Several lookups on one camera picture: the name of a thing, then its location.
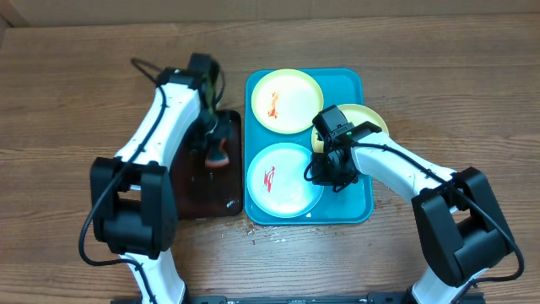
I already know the green orange sponge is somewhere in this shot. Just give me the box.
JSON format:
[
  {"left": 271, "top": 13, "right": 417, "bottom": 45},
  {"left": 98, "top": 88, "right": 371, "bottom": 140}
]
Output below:
[{"left": 205, "top": 138, "right": 230, "bottom": 168}]

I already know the yellow plate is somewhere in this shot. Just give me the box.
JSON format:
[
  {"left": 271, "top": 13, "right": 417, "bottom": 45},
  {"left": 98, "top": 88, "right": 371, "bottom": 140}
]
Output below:
[
  {"left": 251, "top": 69, "right": 324, "bottom": 134},
  {"left": 310, "top": 104, "right": 389, "bottom": 153}
]

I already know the light blue plate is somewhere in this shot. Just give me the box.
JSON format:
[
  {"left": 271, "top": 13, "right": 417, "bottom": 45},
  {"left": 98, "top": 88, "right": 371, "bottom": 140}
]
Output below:
[{"left": 246, "top": 143, "right": 324, "bottom": 219}]

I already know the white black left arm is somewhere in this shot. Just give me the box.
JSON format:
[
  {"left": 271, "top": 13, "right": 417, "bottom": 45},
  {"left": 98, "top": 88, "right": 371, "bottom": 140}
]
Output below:
[{"left": 78, "top": 65, "right": 230, "bottom": 303}]

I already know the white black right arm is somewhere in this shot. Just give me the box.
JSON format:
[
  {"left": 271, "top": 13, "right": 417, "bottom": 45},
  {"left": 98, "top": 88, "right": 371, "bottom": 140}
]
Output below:
[{"left": 305, "top": 122, "right": 525, "bottom": 303}]

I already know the black water tray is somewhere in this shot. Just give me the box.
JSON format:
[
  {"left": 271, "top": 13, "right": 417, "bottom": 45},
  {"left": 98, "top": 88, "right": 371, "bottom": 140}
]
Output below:
[{"left": 170, "top": 110, "right": 244, "bottom": 220}]

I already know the blue plastic tray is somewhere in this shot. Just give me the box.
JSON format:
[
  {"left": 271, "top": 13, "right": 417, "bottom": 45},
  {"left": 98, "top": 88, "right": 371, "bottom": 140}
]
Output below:
[{"left": 244, "top": 68, "right": 375, "bottom": 225}]

